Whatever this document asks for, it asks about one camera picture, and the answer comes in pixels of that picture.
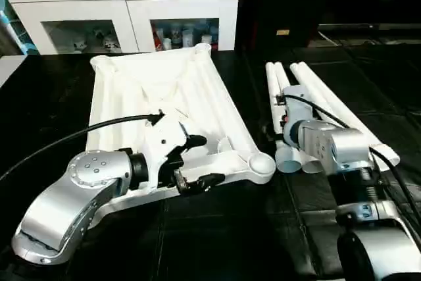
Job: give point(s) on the white plastic table leg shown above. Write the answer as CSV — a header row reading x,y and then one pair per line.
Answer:
x,y
272,97
345,110
304,80
281,74

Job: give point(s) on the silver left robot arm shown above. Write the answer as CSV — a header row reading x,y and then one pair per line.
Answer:
x,y
66,202

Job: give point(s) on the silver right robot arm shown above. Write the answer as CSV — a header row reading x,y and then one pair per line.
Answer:
x,y
342,149

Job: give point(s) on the small yellow label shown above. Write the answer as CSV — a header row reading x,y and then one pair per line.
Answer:
x,y
283,31

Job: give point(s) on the red bottle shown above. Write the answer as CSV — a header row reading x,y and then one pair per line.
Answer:
x,y
158,36

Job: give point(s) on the black work mat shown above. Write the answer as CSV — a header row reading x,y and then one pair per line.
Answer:
x,y
39,110

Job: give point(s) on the teal plastic object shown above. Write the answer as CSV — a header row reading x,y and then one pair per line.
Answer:
x,y
10,18

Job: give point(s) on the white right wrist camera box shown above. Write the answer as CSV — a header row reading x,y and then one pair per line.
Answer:
x,y
299,100

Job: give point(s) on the dark metal rail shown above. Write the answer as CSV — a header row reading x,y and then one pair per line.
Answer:
x,y
368,27

